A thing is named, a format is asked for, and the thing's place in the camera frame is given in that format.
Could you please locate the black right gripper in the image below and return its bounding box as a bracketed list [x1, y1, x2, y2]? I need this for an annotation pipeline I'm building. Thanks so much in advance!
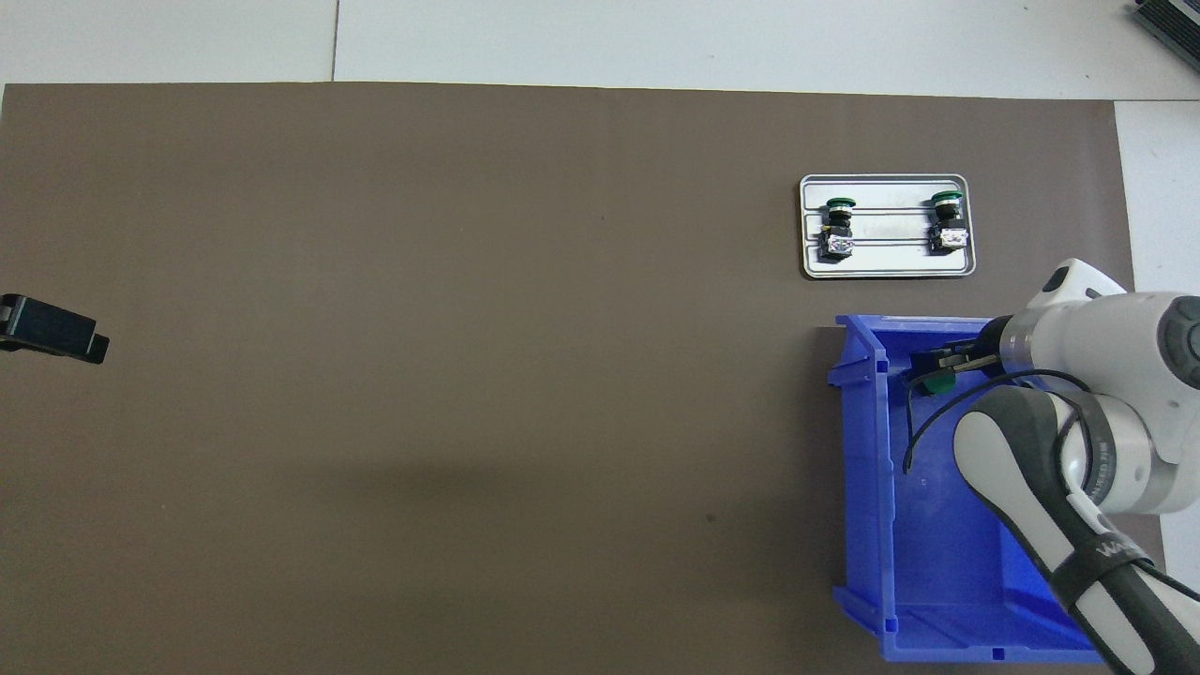
[904, 316, 1010, 389]

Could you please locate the grey metal tray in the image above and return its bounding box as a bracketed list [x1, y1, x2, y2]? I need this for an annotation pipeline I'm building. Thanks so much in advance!
[800, 174, 977, 279]

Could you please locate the blue plastic storage bin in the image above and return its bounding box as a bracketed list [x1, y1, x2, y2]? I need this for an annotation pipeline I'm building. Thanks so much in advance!
[828, 314, 1114, 664]

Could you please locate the grey ribbed metal device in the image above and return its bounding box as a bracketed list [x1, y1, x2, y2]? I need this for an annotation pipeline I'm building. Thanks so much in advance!
[1132, 0, 1200, 46]

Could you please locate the brown table mat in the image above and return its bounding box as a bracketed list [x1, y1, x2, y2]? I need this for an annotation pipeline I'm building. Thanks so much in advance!
[0, 82, 1180, 675]

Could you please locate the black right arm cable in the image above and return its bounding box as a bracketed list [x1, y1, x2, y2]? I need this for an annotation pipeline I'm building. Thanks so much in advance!
[902, 368, 1093, 474]

